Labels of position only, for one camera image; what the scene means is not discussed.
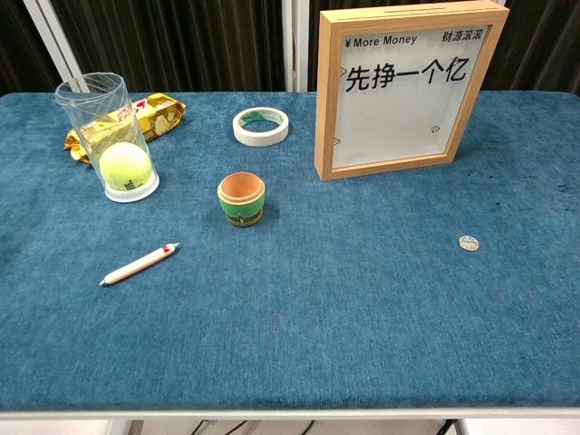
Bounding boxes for green painted wooden cup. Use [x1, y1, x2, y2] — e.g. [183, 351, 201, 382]
[217, 172, 266, 228]

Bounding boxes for white tape roll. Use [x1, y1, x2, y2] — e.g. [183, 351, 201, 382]
[232, 107, 290, 148]

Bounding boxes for blue table cloth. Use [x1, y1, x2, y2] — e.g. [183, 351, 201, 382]
[0, 92, 580, 412]

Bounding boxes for cream pen with red band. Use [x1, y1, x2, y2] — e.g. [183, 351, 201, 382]
[98, 242, 181, 287]

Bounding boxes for gold snack packet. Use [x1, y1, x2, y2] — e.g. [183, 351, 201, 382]
[62, 92, 188, 165]

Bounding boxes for yellow tennis ball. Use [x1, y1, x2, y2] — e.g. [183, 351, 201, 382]
[99, 141, 151, 191]

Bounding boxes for black pleated partition panel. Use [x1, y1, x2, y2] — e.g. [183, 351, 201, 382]
[0, 0, 70, 97]
[48, 0, 289, 93]
[307, 0, 580, 95]

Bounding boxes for clear plastic ball tube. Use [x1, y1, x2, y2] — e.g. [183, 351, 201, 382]
[54, 72, 160, 204]

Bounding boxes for wooden framed money box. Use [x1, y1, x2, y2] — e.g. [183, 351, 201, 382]
[314, 1, 511, 182]

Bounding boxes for white partition frame post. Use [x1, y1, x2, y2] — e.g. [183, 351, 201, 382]
[21, 0, 92, 95]
[280, 0, 310, 93]

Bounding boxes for white table frame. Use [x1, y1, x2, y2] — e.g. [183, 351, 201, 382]
[0, 408, 580, 435]

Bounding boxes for black looped floor cable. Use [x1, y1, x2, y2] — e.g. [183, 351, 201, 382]
[189, 420, 251, 435]

